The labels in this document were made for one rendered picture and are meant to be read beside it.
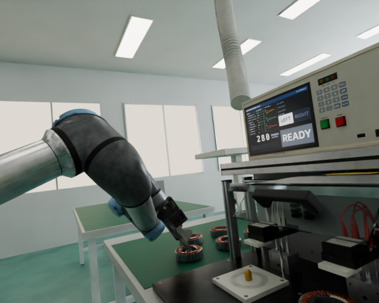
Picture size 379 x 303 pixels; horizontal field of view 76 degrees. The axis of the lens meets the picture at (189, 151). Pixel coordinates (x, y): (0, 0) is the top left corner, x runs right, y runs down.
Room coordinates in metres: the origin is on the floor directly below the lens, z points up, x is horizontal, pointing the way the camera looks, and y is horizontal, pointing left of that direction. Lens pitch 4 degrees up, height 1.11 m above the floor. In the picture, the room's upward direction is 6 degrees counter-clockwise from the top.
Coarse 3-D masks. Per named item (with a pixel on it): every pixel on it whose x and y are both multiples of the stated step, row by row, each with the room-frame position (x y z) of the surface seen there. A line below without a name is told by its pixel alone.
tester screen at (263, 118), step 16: (288, 96) 0.68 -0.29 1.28; (304, 96) 0.63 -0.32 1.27; (256, 112) 0.79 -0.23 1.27; (272, 112) 0.73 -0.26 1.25; (288, 112) 0.68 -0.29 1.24; (256, 128) 0.80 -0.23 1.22; (272, 128) 0.74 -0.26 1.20; (288, 128) 0.69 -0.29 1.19; (256, 144) 0.81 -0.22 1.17; (304, 144) 0.65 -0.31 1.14
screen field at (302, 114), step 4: (304, 108) 0.64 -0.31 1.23; (308, 108) 0.63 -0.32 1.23; (292, 112) 0.67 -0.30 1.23; (296, 112) 0.66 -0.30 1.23; (300, 112) 0.65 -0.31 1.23; (304, 112) 0.64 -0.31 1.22; (308, 112) 0.63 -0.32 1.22; (280, 116) 0.71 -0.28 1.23; (284, 116) 0.70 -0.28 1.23; (288, 116) 0.68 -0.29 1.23; (292, 116) 0.67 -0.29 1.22; (296, 116) 0.66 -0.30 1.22; (300, 116) 0.65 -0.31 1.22; (304, 116) 0.64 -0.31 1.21; (308, 116) 0.63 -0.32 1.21; (280, 120) 0.71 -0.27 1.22; (284, 120) 0.70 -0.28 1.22; (288, 120) 0.69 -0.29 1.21; (292, 120) 0.67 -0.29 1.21; (296, 120) 0.66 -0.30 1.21; (300, 120) 0.65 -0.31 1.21; (280, 124) 0.71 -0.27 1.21; (284, 124) 0.70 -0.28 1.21
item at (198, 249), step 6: (180, 246) 1.06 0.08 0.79; (192, 246) 1.05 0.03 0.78; (198, 246) 1.04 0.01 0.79; (180, 252) 0.98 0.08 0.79; (186, 252) 0.98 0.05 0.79; (192, 252) 0.97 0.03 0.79; (198, 252) 0.98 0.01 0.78; (180, 258) 0.98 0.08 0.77; (186, 258) 0.97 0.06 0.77; (192, 258) 0.97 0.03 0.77; (198, 258) 0.98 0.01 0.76
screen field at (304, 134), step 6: (300, 126) 0.65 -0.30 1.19; (306, 126) 0.64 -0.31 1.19; (282, 132) 0.71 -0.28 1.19; (288, 132) 0.69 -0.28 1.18; (294, 132) 0.67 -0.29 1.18; (300, 132) 0.66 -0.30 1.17; (306, 132) 0.64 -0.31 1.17; (312, 132) 0.63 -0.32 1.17; (282, 138) 0.71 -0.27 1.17; (288, 138) 0.69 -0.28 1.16; (294, 138) 0.68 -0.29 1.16; (300, 138) 0.66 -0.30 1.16; (306, 138) 0.64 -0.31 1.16; (312, 138) 0.63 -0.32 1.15; (282, 144) 0.71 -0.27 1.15; (288, 144) 0.70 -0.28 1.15; (294, 144) 0.68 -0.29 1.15
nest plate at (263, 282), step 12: (228, 276) 0.75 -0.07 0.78; (240, 276) 0.74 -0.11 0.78; (252, 276) 0.73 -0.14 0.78; (264, 276) 0.72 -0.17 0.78; (276, 276) 0.72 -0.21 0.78; (228, 288) 0.68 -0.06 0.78; (240, 288) 0.67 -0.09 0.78; (252, 288) 0.66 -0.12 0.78; (264, 288) 0.66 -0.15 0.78; (276, 288) 0.66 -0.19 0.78; (240, 300) 0.63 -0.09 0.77; (252, 300) 0.62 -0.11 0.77
